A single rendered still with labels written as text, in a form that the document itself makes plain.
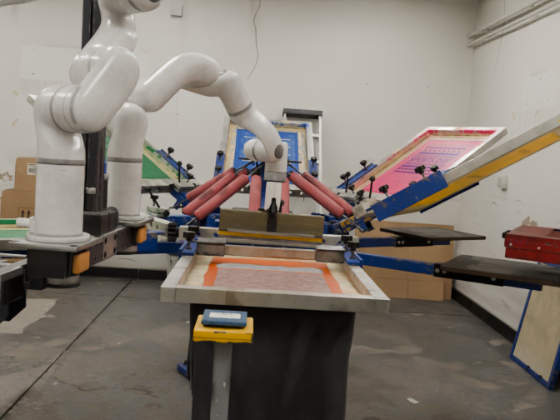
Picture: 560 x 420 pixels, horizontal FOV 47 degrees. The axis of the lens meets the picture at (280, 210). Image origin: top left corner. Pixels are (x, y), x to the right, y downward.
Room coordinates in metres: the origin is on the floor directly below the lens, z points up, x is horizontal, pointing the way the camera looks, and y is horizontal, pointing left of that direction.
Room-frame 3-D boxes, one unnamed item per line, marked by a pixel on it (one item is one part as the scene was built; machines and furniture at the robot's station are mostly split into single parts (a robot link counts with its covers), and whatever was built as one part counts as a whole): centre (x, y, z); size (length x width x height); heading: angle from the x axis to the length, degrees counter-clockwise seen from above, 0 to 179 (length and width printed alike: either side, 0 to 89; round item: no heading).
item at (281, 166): (2.17, 0.06, 1.33); 0.15 x 0.10 x 0.11; 137
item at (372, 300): (2.00, 0.01, 0.97); 0.79 x 0.58 x 0.04; 3
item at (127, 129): (1.77, 0.44, 1.37); 0.13 x 0.10 x 0.16; 47
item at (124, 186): (1.76, 0.45, 1.21); 0.16 x 0.13 x 0.15; 87
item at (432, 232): (3.42, -0.50, 0.91); 1.34 x 0.40 x 0.08; 123
